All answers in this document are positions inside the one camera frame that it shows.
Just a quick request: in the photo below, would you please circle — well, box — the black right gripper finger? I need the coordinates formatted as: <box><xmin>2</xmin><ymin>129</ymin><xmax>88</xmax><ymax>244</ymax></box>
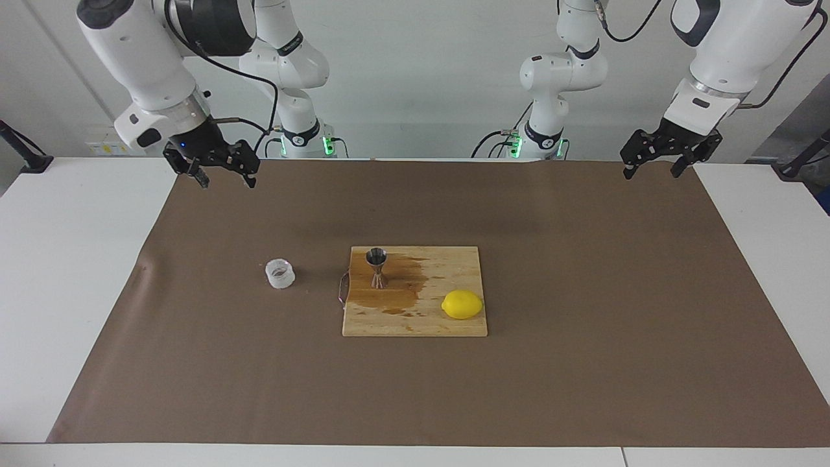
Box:
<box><xmin>162</xmin><ymin>149</ymin><xmax>211</xmax><ymax>191</ymax></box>
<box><xmin>213</xmin><ymin>139</ymin><xmax>262</xmax><ymax>191</ymax></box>

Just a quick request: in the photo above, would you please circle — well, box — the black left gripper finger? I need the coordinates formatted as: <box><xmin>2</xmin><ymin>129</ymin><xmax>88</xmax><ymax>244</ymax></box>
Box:
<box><xmin>619</xmin><ymin>129</ymin><xmax>664</xmax><ymax>180</ymax></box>
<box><xmin>670</xmin><ymin>138</ymin><xmax>722</xmax><ymax>178</ymax></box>

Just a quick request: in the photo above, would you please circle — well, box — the steel double jigger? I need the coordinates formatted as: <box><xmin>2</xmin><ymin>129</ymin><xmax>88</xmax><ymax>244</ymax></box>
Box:
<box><xmin>365</xmin><ymin>247</ymin><xmax>389</xmax><ymax>290</ymax></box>

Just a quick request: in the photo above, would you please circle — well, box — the brown paper table mat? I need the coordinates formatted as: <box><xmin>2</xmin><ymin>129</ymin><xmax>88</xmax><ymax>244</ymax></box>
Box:
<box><xmin>47</xmin><ymin>158</ymin><xmax>830</xmax><ymax>449</ymax></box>

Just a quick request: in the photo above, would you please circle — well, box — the wooden cutting board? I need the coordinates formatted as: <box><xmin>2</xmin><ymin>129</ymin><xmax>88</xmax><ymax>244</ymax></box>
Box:
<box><xmin>338</xmin><ymin>246</ymin><xmax>489</xmax><ymax>338</ymax></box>

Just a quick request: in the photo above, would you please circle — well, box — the yellow lemon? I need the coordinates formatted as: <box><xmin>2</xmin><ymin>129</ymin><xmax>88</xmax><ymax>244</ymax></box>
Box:
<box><xmin>441</xmin><ymin>289</ymin><xmax>485</xmax><ymax>321</ymax></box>

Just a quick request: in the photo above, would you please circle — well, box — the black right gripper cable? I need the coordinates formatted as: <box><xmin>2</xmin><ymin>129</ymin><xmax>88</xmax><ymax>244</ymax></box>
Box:
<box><xmin>162</xmin><ymin>0</ymin><xmax>281</xmax><ymax>160</ymax></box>

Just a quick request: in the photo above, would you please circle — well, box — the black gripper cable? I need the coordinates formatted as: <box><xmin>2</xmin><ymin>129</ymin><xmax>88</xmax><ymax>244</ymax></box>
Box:
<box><xmin>591</xmin><ymin>0</ymin><xmax>830</xmax><ymax>110</ymax></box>
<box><xmin>162</xmin><ymin>0</ymin><xmax>281</xmax><ymax>160</ymax></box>

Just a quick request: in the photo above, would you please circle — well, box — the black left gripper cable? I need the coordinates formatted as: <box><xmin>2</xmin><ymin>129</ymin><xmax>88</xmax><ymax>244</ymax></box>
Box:
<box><xmin>591</xmin><ymin>0</ymin><xmax>830</xmax><ymax>110</ymax></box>

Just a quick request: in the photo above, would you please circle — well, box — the white yellow wall socket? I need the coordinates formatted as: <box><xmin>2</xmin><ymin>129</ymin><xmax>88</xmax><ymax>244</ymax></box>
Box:
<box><xmin>84</xmin><ymin>125</ymin><xmax>134</xmax><ymax>158</ymax></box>

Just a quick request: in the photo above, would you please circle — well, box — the black camera stand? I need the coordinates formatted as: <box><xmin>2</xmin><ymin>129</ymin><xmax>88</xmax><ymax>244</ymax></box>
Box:
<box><xmin>0</xmin><ymin>119</ymin><xmax>54</xmax><ymax>174</ymax></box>
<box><xmin>772</xmin><ymin>128</ymin><xmax>830</xmax><ymax>182</ymax></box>

